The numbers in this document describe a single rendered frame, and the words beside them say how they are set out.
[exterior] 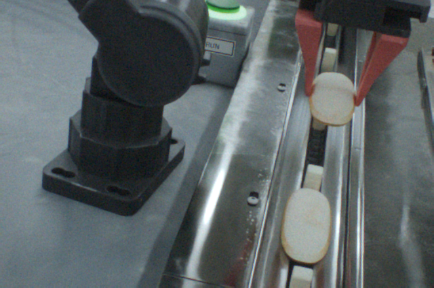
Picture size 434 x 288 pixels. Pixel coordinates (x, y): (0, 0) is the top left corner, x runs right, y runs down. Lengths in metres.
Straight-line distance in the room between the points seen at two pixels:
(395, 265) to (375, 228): 0.05
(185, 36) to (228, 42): 0.29
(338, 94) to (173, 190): 0.16
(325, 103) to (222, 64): 0.27
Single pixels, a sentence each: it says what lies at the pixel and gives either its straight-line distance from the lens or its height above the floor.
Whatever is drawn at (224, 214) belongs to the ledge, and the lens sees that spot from 0.57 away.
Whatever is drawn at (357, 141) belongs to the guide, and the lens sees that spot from 0.71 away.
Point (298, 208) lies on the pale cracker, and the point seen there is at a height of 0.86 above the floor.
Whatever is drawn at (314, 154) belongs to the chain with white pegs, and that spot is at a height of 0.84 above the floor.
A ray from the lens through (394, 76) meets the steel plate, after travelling 1.00.
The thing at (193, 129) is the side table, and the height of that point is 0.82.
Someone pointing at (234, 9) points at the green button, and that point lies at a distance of 0.86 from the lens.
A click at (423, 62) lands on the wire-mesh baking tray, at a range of 0.83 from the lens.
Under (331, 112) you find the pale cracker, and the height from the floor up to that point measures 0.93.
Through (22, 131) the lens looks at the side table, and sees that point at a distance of 0.74.
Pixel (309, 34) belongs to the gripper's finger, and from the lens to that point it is 0.58.
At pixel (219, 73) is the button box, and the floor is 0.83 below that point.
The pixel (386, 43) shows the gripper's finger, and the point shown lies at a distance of 0.58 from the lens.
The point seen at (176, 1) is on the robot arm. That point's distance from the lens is 0.60.
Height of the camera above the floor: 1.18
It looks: 27 degrees down
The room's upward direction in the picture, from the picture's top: 9 degrees clockwise
